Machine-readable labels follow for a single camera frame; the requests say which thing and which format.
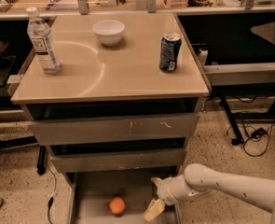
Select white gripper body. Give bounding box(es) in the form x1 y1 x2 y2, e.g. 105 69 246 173
157 175 190 205

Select orange fruit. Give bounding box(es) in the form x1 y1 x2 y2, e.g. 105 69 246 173
108 197 125 215

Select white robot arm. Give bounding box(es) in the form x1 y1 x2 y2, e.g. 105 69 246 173
144 163 275 224

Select grey middle drawer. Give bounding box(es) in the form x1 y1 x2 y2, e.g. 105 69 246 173
50 148 186 173

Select grey drawer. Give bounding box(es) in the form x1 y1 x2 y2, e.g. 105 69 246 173
29 113 199 146
50 148 186 173
68 169 181 224

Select grey top drawer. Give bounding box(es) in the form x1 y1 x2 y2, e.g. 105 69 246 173
29 113 199 146

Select grey bottom drawer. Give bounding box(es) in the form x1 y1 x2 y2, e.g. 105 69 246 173
68 169 181 224

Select grey drawer cabinet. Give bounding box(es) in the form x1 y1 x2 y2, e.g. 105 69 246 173
10 12 213 224

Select small white bottle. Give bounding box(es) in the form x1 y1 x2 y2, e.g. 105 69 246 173
199 49 209 65

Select blue soda can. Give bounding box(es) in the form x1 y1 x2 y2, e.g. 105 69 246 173
159 33 182 72

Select white ceramic bowl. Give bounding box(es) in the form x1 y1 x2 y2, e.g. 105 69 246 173
92 20 125 47

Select clear plastic water bottle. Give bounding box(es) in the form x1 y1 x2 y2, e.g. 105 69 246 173
26 7 62 74

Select black cables with adapter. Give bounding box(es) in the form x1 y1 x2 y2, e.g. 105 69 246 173
226 109 275 158

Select black floor cable left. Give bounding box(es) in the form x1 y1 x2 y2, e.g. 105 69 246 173
46 163 59 224

